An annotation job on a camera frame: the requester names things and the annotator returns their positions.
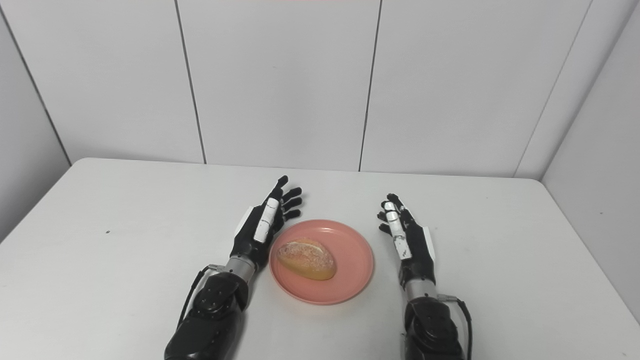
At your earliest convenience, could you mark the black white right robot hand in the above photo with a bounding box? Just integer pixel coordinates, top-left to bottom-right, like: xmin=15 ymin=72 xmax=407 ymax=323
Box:
xmin=377 ymin=193 xmax=437 ymax=291

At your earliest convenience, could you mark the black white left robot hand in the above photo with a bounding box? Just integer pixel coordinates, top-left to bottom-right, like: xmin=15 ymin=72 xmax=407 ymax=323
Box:
xmin=230 ymin=175 xmax=303 ymax=271

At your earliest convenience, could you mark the golden bread roll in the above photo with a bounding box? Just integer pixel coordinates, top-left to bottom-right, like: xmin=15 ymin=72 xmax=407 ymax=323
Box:
xmin=276 ymin=238 xmax=337 ymax=281

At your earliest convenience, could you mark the pink round plate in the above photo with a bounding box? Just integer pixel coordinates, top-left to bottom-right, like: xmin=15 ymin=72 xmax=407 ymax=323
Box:
xmin=269 ymin=219 xmax=375 ymax=306

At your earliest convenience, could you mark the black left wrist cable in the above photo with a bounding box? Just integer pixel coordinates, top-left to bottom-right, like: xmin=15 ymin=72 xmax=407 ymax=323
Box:
xmin=177 ymin=265 xmax=223 ymax=326

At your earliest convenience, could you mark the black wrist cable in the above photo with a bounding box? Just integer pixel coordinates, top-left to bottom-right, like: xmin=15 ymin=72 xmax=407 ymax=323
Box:
xmin=440 ymin=295 xmax=474 ymax=360
xmin=177 ymin=265 xmax=223 ymax=326

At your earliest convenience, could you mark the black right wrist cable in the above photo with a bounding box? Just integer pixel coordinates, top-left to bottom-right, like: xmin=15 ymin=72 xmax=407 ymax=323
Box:
xmin=440 ymin=295 xmax=474 ymax=360

